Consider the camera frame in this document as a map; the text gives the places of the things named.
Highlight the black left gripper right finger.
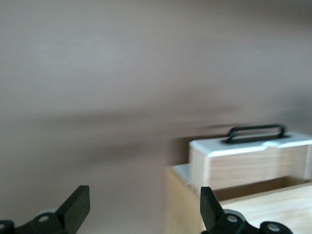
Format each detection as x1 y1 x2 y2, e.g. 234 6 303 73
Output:
200 186 292 234

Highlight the black metal drawer handle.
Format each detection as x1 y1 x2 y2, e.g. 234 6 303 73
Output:
219 124 293 145

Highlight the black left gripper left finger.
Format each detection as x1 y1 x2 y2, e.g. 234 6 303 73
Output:
0 185 91 234

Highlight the white-front drawer with handle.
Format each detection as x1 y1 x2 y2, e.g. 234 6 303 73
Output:
189 131 312 192

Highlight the light wooden drawer cabinet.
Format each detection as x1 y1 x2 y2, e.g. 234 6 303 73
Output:
165 165 312 234

